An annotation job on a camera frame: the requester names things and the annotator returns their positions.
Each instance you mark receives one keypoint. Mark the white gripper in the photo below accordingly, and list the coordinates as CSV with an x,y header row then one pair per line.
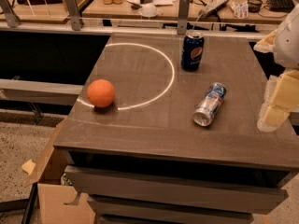
x,y
289,44

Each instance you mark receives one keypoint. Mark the blue pepsi can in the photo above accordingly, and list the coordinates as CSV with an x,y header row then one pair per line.
x,y
193,46

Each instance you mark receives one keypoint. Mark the silver blue can lying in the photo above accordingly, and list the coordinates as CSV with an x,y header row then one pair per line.
x,y
207,109

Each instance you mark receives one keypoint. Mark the black mesh cup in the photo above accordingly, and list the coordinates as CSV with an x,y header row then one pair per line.
x,y
254,5

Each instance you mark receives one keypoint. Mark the white patterned small box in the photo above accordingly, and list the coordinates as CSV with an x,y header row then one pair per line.
x,y
240,10

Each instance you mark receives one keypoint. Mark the black keyboard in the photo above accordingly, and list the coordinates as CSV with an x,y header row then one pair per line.
x,y
281,5

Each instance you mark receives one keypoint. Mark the grey power strip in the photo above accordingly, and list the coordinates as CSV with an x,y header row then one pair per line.
x,y
213,6

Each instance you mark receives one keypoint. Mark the white face mask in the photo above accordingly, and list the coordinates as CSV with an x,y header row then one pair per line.
x,y
148,11

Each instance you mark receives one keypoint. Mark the grey drawer cabinet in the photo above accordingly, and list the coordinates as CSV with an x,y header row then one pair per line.
x,y
144,160

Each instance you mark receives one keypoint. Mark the orange fruit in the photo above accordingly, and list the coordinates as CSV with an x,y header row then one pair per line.
x,y
101,93

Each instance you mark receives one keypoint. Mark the brown cardboard box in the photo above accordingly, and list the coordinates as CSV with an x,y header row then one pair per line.
x,y
58,203

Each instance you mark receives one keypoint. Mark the metal bracket right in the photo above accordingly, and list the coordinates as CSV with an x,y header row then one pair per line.
x,y
183,12

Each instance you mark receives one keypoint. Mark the metal bracket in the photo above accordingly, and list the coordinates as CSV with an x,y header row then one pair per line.
x,y
183,12
12,19
74,15

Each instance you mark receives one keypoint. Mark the metal bracket middle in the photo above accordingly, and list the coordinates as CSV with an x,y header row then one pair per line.
x,y
74,15

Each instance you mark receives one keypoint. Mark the metal bracket left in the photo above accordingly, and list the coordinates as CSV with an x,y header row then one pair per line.
x,y
12,19

